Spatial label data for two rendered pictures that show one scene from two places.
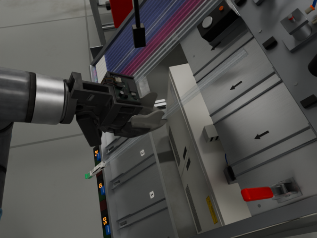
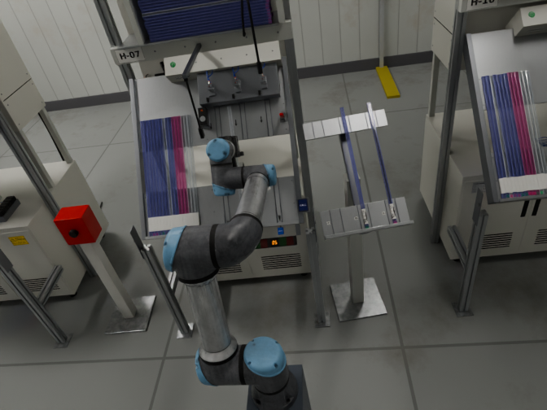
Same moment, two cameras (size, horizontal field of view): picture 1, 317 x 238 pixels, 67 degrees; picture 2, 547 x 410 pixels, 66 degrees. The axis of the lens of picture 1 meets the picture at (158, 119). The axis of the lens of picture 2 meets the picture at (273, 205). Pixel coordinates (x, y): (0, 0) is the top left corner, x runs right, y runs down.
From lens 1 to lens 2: 1.47 m
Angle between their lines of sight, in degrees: 47
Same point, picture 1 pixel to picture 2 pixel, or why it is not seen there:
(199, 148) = not seen: hidden behind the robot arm
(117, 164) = not seen: hidden behind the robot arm
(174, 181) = (251, 289)
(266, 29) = (227, 96)
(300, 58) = (244, 89)
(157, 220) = (282, 186)
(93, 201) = not seen: hidden behind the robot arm
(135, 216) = (277, 205)
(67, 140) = (159, 394)
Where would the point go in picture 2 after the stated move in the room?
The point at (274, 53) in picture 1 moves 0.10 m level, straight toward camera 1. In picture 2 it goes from (238, 96) to (252, 102)
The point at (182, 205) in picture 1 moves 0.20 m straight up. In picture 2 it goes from (276, 285) to (270, 262)
